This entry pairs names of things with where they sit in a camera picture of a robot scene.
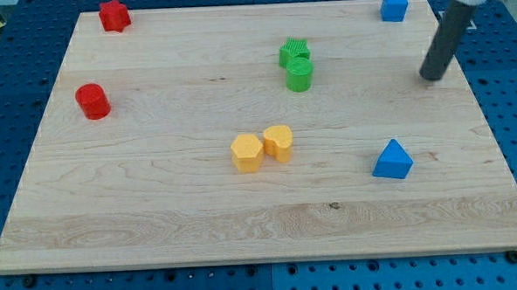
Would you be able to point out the red star block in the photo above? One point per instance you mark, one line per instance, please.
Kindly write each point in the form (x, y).
(114, 16)

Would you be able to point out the green cylinder block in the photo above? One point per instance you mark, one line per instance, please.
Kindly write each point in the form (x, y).
(299, 74)

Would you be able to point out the wooden board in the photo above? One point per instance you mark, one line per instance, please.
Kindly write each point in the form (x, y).
(153, 185)

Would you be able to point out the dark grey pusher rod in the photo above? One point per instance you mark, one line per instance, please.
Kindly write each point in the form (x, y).
(443, 46)

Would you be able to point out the black bolt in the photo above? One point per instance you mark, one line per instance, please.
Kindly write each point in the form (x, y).
(28, 281)
(511, 256)

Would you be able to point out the black bolt left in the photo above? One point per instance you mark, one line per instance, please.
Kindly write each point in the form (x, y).
(28, 281)

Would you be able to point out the blue triangle block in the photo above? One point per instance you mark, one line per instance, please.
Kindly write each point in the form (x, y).
(393, 162)

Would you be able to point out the red cylinder block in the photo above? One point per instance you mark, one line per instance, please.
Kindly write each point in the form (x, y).
(93, 101)

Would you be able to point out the black bolt right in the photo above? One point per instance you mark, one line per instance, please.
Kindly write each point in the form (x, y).
(511, 256)

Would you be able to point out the blue cube block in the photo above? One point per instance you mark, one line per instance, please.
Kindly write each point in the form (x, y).
(393, 10)

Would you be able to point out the yellow heart block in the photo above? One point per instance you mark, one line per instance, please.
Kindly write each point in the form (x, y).
(278, 142)

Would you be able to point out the yellow hexagon block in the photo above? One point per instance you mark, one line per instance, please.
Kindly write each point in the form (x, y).
(247, 152)

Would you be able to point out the green star block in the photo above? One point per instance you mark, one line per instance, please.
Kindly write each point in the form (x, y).
(293, 48)

